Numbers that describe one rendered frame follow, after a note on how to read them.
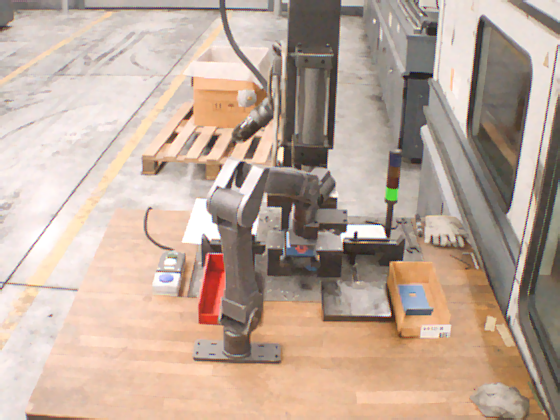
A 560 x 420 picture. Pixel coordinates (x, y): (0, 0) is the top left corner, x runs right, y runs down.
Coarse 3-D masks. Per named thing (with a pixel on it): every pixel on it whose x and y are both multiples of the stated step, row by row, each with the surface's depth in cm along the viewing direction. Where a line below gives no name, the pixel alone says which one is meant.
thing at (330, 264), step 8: (272, 256) 188; (296, 256) 188; (304, 256) 188; (320, 256) 188; (328, 256) 188; (336, 256) 188; (272, 264) 189; (320, 264) 189; (328, 264) 189; (336, 264) 189; (272, 272) 190; (280, 272) 190; (288, 272) 190; (320, 272) 190; (328, 272) 190; (336, 272) 190
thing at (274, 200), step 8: (296, 168) 185; (304, 168) 181; (312, 168) 180; (336, 192) 182; (272, 200) 181; (280, 200) 181; (288, 200) 181; (328, 200) 181; (336, 200) 181; (320, 208) 182; (328, 208) 182; (336, 208) 182
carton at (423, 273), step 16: (400, 272) 187; (416, 272) 187; (432, 272) 184; (432, 288) 183; (400, 304) 167; (432, 304) 179; (400, 320) 166; (416, 320) 172; (432, 320) 172; (448, 320) 164; (400, 336) 166; (416, 336) 166; (432, 336) 166; (448, 336) 166
